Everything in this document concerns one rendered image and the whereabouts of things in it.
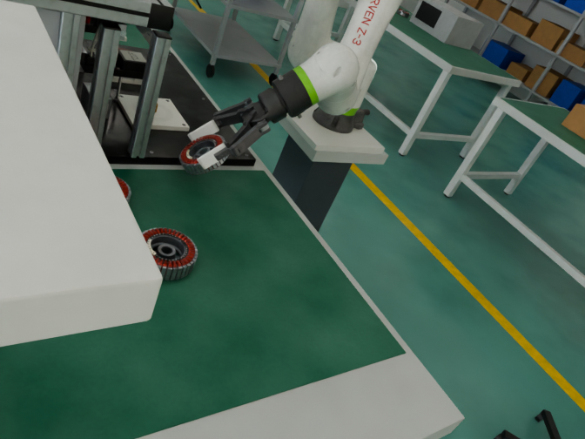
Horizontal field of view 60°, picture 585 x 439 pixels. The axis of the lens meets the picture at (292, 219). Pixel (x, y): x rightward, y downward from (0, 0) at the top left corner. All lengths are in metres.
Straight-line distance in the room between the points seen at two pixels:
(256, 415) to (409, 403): 0.29
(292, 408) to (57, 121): 0.59
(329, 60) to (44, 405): 0.83
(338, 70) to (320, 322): 0.54
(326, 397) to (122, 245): 0.64
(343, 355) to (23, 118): 0.71
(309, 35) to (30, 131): 1.33
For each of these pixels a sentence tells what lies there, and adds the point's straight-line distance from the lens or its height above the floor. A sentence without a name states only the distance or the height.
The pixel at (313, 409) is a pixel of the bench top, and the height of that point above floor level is 0.75.
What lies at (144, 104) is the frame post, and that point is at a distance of 1.12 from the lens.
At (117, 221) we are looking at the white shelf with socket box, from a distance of 0.30.
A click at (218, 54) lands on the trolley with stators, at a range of 3.83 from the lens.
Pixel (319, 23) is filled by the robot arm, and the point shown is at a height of 1.07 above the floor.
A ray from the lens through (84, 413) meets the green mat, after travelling 0.76.
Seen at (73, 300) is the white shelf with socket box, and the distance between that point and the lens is 0.26.
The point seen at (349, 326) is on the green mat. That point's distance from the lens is 1.00.
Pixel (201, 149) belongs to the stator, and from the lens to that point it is 1.18.
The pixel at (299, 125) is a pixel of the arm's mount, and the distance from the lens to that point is 1.65.
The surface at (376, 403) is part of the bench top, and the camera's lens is 0.92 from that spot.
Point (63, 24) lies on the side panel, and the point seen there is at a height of 1.05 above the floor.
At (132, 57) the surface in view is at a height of 0.92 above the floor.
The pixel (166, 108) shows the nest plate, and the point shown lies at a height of 0.78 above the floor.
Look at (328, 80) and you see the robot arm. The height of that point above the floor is 1.07.
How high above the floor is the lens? 1.39
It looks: 32 degrees down
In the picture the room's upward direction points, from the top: 25 degrees clockwise
